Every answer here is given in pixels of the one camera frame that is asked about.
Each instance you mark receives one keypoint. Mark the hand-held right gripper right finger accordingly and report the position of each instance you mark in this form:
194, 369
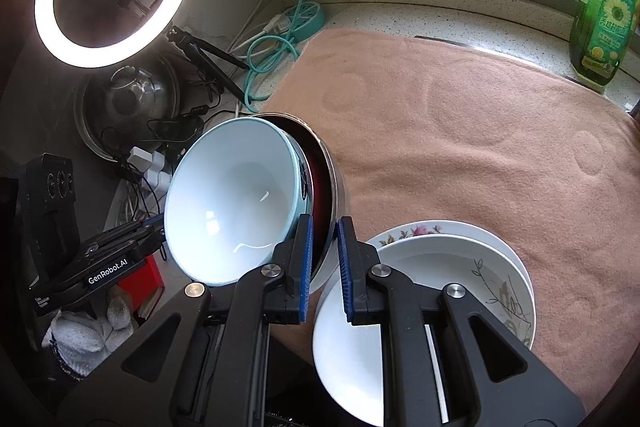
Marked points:
345, 272

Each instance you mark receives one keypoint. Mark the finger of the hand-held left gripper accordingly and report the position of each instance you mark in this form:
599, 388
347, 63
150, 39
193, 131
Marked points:
135, 239

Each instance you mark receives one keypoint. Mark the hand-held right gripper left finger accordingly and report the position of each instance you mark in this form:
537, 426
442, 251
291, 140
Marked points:
306, 272

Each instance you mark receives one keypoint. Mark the large stainless steel bowl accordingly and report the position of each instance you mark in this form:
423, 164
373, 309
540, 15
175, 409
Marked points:
337, 197

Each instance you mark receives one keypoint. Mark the red bowl steel inside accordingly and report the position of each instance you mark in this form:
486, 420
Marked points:
315, 192

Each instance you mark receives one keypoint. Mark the white plate grey leaf print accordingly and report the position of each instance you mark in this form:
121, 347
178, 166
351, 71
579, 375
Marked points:
435, 267

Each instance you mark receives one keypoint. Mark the pink blossom floral plate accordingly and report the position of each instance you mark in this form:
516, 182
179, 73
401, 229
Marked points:
425, 228

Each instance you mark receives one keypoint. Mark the light blue ceramic bowl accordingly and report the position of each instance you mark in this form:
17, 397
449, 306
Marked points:
225, 187

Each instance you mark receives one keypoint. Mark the person's left hand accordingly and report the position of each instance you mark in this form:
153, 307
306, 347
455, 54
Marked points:
80, 332

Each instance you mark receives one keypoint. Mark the red box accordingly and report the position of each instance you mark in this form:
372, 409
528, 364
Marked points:
145, 282

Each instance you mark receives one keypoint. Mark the white charger plugs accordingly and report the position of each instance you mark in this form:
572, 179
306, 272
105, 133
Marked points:
142, 159

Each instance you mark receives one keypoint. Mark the black box with round holes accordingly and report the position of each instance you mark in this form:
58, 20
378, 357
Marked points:
47, 197

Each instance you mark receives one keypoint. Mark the steel pot lid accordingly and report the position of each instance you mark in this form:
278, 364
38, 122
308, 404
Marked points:
125, 107

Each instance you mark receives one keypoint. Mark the pink towel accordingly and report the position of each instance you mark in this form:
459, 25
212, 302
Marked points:
450, 132

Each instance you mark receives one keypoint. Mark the black tripod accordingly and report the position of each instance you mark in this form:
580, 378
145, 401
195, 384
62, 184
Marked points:
210, 57

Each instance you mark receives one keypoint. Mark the green dish soap bottle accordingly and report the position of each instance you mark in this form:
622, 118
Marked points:
605, 27

